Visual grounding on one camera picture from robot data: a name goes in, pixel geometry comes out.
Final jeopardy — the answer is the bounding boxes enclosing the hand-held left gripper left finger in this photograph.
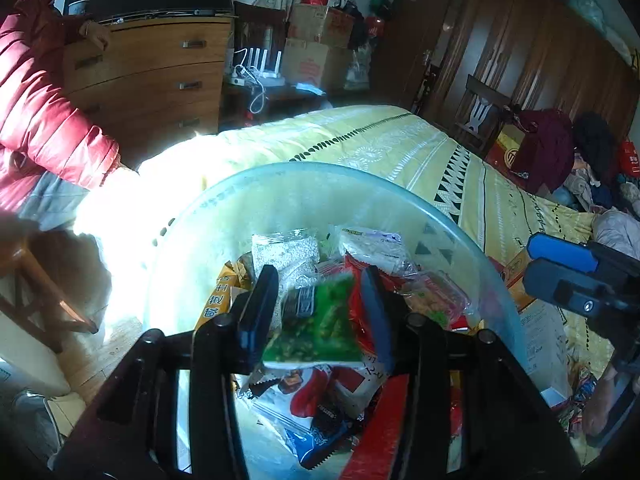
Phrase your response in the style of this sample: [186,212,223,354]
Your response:
[60,264,280,480]

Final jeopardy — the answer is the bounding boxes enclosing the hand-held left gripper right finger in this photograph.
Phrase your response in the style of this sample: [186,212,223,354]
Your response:
[360,265,582,480]

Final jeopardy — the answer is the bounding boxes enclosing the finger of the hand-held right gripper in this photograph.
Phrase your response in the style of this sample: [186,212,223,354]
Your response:
[524,259,599,306]
[526,232,601,273]

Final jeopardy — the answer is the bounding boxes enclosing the red snack bag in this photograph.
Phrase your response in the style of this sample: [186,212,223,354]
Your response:
[345,255,418,378]

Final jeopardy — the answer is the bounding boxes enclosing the yellow snack bar wrapper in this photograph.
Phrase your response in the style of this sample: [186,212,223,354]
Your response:
[197,260,251,331]

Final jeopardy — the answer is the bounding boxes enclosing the white sesame snack bag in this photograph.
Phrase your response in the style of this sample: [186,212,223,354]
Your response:
[251,229,321,306]

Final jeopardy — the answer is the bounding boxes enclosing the clear white snack bag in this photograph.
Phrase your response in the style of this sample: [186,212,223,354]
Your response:
[340,225,408,277]

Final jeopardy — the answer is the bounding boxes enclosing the clear peanut snack bag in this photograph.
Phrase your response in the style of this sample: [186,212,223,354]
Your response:
[400,271,471,331]

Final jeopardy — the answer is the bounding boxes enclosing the green pea snack bag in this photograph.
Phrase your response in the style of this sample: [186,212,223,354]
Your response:
[262,272,363,365]

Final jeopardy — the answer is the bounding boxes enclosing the translucent plastic bin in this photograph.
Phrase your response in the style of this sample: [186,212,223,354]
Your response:
[142,162,526,480]

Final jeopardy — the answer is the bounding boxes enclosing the long red snack wrapper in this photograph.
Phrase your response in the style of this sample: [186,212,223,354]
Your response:
[340,375,412,480]

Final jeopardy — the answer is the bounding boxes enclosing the pile of mixed snack packets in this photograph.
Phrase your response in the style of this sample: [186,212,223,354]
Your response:
[550,355,601,441]

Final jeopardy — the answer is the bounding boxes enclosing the white blue snack bag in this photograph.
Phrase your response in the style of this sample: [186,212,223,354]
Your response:
[250,375,371,471]

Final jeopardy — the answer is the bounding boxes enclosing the person's right hand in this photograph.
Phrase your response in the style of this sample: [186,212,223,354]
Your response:
[582,360,626,436]

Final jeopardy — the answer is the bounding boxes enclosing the white floral quilt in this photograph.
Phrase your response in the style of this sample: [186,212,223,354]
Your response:
[592,209,640,261]

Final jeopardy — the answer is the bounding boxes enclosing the pile of clothes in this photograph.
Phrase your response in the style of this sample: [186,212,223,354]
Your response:
[550,160,640,216]

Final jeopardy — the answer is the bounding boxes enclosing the black grey cardboard box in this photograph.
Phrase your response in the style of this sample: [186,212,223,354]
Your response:
[517,300,573,408]

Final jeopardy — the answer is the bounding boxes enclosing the maroon bag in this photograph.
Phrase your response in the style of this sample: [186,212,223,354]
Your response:
[510,107,576,196]

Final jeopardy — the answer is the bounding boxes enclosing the red yellow gift box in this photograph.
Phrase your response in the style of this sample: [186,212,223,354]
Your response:
[487,125,531,181]

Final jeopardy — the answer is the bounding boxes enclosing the black fur coat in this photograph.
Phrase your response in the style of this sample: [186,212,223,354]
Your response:
[572,112,618,171]

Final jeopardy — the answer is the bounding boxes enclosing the large red bag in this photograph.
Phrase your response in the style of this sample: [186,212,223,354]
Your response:
[617,137,640,176]

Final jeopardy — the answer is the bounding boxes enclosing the yellow patterned bedsheet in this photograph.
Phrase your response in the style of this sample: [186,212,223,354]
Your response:
[75,105,640,461]

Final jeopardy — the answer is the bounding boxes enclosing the dark wooden nightstand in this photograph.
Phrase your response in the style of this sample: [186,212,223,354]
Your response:
[219,82,336,133]

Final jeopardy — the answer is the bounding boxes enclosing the wooden wardrobe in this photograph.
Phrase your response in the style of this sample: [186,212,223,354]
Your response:
[430,0,640,161]

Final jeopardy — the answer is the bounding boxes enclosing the white router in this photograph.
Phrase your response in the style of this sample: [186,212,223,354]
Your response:
[232,46,287,88]

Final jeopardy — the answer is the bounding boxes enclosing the white plastic bags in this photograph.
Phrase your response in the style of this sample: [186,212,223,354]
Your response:
[345,47,373,91]

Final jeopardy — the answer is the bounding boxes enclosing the wooden stool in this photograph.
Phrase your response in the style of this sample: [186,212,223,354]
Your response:
[0,220,101,356]

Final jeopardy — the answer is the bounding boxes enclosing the teal bag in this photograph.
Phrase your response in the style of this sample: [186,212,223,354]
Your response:
[565,0,608,26]

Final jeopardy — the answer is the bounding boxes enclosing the cardboard box red print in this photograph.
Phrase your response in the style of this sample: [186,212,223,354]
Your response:
[282,40,351,88]
[287,4,356,48]

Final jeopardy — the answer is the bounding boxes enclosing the wooden dresser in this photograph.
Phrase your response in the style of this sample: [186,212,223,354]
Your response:
[62,12,236,171]

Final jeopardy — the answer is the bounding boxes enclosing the wooden door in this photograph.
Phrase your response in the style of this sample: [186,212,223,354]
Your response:
[377,0,461,111]

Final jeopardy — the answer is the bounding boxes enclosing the dark wooden chair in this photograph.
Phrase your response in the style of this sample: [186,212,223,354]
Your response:
[234,1,290,68]

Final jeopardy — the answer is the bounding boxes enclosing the black bag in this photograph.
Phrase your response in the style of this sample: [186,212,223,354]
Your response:
[350,2,373,51]

